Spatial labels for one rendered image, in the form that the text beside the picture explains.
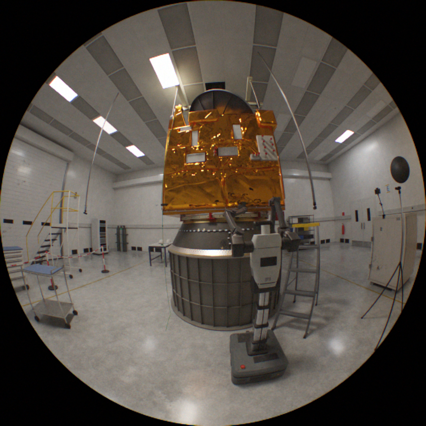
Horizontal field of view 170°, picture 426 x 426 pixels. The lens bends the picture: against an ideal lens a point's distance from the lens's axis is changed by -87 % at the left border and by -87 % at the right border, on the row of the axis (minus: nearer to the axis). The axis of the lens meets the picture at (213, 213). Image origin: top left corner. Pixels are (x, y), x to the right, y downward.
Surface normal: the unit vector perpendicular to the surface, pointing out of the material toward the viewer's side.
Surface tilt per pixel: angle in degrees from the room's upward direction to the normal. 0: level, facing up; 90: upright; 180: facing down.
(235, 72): 180
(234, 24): 180
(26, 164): 90
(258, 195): 91
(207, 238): 62
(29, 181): 90
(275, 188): 90
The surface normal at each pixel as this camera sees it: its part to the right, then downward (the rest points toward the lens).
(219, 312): -0.19, -0.08
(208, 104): -0.57, 0.57
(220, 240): -0.14, -0.54
